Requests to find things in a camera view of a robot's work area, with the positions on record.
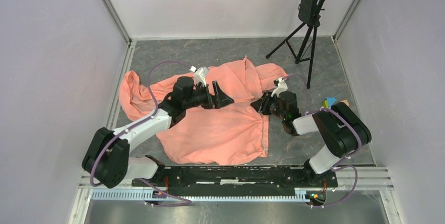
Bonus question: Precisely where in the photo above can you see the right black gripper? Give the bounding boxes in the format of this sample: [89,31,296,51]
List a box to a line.
[250,90,286,120]

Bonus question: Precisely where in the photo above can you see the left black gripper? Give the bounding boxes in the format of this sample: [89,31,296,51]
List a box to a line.
[183,81,234,110]

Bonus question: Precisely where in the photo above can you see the salmon pink jacket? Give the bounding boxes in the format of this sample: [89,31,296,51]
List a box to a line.
[118,55,289,166]

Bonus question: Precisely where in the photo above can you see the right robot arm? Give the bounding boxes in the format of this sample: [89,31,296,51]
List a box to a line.
[251,91,372,186]

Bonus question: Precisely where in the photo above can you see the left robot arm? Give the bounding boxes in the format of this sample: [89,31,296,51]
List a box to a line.
[81,77,234,188]

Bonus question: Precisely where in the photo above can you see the blue toy block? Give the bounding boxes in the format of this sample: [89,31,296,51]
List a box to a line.
[325,97,336,108]

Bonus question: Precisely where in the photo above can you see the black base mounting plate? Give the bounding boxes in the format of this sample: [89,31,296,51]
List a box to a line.
[148,165,338,197]

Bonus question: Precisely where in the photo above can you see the black music stand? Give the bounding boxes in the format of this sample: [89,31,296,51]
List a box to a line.
[266,0,325,89]

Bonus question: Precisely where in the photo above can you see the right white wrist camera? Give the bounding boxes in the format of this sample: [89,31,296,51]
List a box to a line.
[271,77,288,97]

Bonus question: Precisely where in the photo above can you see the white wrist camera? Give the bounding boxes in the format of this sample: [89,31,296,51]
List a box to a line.
[190,66,209,87]
[271,77,288,97]

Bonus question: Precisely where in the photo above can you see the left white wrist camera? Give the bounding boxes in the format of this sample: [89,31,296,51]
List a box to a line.
[190,66,209,87]

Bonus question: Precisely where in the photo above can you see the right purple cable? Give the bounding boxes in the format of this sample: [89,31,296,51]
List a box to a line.
[281,73,363,209]

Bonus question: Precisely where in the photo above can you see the purple cable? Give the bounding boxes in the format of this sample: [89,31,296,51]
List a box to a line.
[89,60,193,208]
[281,73,363,209]

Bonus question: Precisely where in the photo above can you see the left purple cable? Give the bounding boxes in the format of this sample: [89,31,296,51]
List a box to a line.
[89,60,193,208]

